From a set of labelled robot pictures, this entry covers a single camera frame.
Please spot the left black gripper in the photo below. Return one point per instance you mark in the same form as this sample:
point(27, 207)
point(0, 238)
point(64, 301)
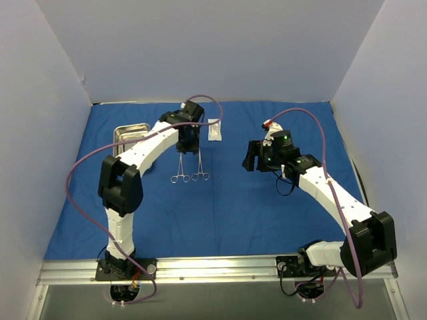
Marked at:
point(187, 145)

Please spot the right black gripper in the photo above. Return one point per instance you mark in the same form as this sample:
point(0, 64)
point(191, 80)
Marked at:
point(259, 157)

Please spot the white paper packet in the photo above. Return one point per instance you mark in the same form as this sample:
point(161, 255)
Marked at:
point(214, 130)

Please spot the steel hemostat forceps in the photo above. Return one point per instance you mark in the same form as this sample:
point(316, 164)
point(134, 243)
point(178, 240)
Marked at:
point(180, 175)
point(200, 172)

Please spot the steel instrument tray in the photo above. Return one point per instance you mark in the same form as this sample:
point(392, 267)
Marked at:
point(128, 133)

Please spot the blue surgical drape cloth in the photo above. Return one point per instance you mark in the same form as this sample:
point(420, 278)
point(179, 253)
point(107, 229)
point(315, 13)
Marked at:
point(234, 212)

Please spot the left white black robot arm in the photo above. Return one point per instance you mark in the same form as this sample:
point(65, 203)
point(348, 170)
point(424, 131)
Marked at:
point(120, 186)

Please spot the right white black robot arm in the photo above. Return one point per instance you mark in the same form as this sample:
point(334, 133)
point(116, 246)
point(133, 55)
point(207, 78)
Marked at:
point(370, 237)

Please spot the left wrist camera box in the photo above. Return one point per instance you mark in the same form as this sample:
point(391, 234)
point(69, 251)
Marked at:
point(193, 109)

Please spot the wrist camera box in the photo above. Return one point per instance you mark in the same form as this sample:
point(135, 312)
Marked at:
point(193, 109)
point(282, 141)

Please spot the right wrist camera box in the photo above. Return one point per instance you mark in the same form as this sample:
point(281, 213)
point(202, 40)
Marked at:
point(282, 141)

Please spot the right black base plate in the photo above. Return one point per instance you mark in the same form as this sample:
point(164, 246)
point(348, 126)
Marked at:
point(298, 266)

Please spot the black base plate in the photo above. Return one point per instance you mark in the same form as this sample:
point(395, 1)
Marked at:
point(112, 269)
point(298, 266)

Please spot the front aluminium rail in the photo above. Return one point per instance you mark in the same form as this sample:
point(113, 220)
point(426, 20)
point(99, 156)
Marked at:
point(245, 269)

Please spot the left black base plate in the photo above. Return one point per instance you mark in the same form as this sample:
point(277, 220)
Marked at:
point(112, 269)

